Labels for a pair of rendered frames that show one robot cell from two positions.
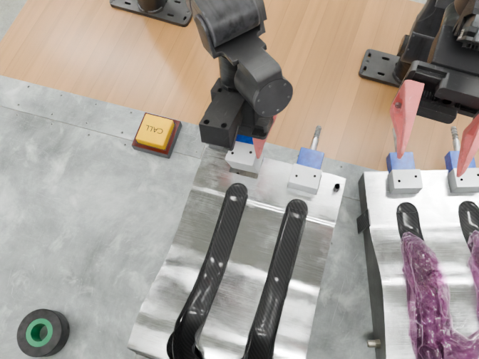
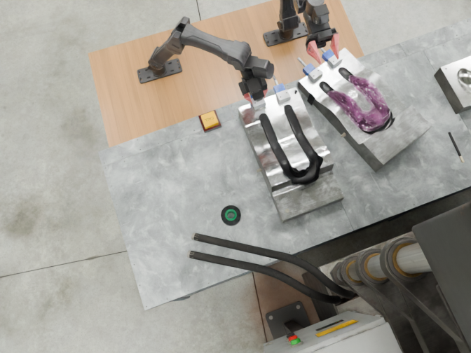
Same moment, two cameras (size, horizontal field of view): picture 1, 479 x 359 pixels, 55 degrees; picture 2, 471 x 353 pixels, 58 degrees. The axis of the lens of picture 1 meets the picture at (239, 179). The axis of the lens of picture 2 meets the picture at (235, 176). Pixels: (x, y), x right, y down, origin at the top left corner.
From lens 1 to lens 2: 1.01 m
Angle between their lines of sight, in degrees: 12
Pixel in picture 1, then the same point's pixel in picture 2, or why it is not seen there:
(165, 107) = (202, 108)
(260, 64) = (262, 63)
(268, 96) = (269, 71)
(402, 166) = (310, 70)
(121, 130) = (193, 129)
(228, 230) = (270, 132)
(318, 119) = not seen: hidden behind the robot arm
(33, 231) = (193, 189)
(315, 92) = not seen: hidden behind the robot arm
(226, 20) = (244, 56)
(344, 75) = (262, 50)
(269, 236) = (285, 124)
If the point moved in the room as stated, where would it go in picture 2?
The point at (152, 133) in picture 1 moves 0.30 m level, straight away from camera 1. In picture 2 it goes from (209, 120) to (148, 94)
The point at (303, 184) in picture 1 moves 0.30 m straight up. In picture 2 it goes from (284, 97) to (290, 58)
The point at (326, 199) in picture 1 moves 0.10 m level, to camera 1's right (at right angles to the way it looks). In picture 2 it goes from (295, 98) to (311, 82)
